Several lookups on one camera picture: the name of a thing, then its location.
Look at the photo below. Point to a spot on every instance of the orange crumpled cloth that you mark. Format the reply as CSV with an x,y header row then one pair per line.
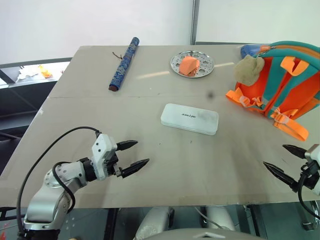
x,y
189,66

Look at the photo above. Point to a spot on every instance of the perforated round metal plate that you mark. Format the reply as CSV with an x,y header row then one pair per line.
x,y
206,65

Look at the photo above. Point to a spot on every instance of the white rectangular case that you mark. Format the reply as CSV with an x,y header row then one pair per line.
x,y
190,119

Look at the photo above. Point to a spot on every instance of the blue plastic object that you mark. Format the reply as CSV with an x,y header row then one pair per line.
x,y
250,49

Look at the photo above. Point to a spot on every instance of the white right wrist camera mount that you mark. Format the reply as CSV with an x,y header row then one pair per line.
x,y
314,152

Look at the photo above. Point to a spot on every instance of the silver rounded robot leg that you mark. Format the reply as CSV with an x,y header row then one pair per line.
x,y
153,222
220,217

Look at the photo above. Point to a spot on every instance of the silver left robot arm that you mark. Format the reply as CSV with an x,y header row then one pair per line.
x,y
47,197

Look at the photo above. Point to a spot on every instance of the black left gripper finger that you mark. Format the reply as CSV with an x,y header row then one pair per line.
x,y
128,144
135,167

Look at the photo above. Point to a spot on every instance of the vertical metal pole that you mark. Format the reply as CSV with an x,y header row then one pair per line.
x,y
193,22

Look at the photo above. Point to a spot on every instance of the dark side shelf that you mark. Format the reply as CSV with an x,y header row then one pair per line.
x,y
27,75

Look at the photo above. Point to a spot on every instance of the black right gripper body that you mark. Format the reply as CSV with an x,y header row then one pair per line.
x,y
311,176

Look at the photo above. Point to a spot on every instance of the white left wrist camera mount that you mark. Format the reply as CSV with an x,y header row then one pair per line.
x,y
102,152

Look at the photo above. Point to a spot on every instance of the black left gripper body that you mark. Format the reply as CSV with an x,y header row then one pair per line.
x,y
113,162

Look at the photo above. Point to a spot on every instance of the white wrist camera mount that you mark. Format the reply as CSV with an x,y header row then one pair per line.
x,y
314,152
102,152

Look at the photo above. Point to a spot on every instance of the blue patterned rolled scroll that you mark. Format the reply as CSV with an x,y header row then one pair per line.
x,y
124,63

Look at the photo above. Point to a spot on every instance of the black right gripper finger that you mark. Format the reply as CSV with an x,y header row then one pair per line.
x,y
278,173
295,150

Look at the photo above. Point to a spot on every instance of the orange and teal backpack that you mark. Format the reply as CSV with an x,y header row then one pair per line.
x,y
287,87

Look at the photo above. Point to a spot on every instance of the small orange object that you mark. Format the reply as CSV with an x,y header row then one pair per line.
x,y
46,72

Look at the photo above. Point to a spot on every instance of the beige plush toy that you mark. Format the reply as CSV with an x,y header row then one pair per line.
x,y
248,70

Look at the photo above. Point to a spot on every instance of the white crumpled paper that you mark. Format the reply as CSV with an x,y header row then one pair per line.
x,y
26,73

